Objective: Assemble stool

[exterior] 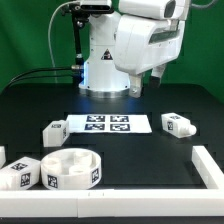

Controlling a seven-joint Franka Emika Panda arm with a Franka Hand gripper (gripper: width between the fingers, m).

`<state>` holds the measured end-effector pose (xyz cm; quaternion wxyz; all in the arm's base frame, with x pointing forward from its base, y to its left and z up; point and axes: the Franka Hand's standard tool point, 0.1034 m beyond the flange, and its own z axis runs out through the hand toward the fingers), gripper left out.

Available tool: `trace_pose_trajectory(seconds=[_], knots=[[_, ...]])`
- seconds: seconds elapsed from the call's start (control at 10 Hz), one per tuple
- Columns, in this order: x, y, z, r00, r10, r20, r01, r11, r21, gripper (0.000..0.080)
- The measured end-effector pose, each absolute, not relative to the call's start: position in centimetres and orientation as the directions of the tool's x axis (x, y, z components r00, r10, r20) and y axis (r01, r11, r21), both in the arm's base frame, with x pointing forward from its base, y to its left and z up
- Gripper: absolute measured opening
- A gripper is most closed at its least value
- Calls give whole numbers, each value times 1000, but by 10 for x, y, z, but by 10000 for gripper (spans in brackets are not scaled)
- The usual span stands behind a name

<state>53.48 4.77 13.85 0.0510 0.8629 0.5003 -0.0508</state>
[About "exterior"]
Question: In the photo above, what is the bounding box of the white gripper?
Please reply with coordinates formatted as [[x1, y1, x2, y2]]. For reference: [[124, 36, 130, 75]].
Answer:
[[113, 15, 185, 98]]

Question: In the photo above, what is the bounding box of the black cable lower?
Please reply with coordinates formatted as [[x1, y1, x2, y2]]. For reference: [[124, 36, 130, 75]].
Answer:
[[0, 73, 83, 96]]

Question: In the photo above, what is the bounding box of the white marker sheet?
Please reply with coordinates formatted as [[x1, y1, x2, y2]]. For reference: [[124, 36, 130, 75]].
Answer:
[[67, 114, 152, 134]]

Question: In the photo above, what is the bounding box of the black camera on stand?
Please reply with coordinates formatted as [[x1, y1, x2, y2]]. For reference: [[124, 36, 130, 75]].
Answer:
[[80, 0, 113, 14]]

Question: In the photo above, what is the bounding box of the white round stool seat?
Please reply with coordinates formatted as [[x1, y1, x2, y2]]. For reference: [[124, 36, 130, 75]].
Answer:
[[41, 148, 102, 190]]

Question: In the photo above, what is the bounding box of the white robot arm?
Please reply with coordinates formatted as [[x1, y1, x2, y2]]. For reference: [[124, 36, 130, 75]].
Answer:
[[79, 0, 200, 98]]

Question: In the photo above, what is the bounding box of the white cable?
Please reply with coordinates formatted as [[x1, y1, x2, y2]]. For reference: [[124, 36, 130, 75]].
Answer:
[[47, 0, 81, 84]]

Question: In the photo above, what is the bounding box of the black camera stand pole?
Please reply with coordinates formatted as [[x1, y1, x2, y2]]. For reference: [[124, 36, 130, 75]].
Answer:
[[62, 3, 89, 66]]

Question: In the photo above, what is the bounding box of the black cable upper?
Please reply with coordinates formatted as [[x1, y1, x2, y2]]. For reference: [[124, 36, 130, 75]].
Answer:
[[6, 65, 84, 88]]

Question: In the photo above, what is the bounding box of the white L-shaped fence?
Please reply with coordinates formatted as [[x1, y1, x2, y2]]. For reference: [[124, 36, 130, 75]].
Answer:
[[0, 146, 224, 218]]

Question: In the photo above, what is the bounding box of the black cable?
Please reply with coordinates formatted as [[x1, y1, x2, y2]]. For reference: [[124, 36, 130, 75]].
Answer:
[[0, 73, 83, 96], [6, 65, 84, 88]]

